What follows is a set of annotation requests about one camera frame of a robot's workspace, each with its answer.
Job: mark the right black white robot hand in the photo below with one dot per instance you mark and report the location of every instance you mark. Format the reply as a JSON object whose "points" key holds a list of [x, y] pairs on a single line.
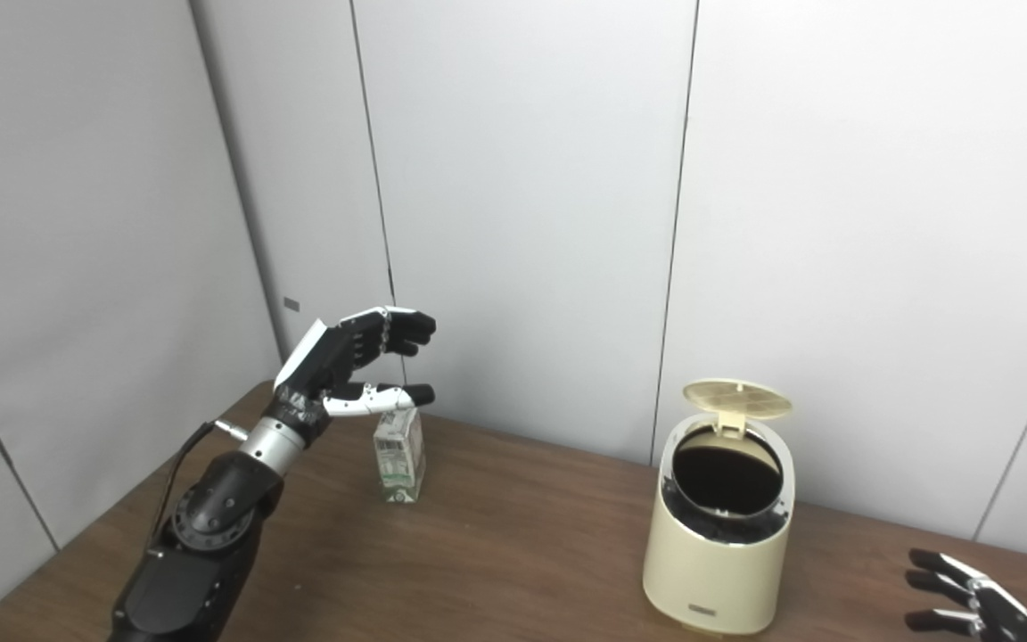
{"points": [[1004, 620]]}

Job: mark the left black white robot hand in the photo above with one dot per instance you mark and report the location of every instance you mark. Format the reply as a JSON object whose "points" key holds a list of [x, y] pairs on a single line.
{"points": [[326, 357]]}

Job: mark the white green milk carton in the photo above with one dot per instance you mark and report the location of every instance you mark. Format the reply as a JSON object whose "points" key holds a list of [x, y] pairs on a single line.
{"points": [[399, 464]]}

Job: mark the cream-colored lidded bin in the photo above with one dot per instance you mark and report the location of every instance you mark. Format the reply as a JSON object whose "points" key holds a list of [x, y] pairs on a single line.
{"points": [[710, 571]]}

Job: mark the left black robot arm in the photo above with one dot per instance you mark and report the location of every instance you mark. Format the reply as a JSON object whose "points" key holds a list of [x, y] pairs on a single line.
{"points": [[201, 535]]}

